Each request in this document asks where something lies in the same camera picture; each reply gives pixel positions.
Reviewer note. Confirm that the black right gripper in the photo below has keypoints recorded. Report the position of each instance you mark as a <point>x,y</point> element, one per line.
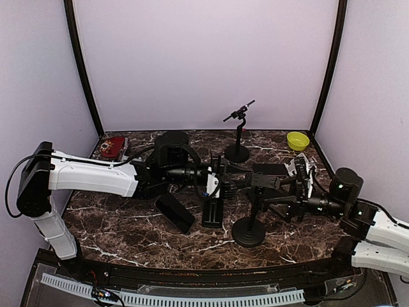
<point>296,204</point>

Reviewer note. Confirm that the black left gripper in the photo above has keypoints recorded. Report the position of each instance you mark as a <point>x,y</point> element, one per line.
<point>225,185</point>

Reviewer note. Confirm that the red patterned round plate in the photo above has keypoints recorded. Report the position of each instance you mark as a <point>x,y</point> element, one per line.
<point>111,147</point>

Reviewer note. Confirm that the grey small phone stand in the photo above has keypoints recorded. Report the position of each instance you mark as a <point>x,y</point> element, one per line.
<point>309,164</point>

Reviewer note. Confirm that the purple phone in clear case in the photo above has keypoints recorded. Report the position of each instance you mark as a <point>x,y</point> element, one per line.
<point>124,150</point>

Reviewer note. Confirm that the lime green plastic bowl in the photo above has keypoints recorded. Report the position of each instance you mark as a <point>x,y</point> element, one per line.
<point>297,141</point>

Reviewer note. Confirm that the black rear gooseneck phone stand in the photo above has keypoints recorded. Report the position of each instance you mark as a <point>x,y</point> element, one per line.
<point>237,152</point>

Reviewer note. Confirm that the white cable duct strip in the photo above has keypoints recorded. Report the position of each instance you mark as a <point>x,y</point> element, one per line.
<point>171,297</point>

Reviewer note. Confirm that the black front tripod phone stand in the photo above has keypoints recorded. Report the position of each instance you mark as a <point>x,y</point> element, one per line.
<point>249,232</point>

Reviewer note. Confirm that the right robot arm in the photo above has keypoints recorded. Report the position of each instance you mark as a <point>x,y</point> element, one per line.
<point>374,238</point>

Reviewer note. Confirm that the black phone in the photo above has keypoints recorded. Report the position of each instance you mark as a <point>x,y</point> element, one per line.
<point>175,212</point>

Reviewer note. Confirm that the dark phone near bowl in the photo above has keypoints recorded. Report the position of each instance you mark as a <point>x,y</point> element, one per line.
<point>270,169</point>

